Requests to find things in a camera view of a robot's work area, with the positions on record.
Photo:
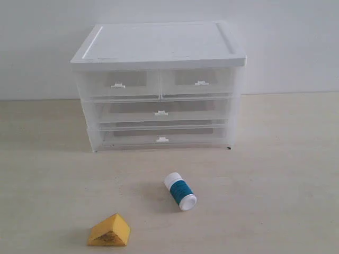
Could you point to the middle clear wide drawer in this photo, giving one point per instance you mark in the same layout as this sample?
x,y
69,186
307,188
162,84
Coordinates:
x,y
216,109

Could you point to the yellow triangular wedge block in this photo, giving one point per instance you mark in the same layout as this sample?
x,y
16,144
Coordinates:
x,y
113,231

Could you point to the white plastic drawer cabinet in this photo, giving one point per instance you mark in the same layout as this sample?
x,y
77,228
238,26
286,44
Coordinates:
x,y
158,47

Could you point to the white bottle teal label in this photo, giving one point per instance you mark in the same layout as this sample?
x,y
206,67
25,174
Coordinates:
x,y
180,191

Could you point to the clear wide drawer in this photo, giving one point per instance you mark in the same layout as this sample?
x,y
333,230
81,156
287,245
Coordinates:
x,y
161,136
216,109

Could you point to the bottom clear wide drawer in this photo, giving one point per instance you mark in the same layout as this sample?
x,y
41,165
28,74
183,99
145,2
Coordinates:
x,y
161,136

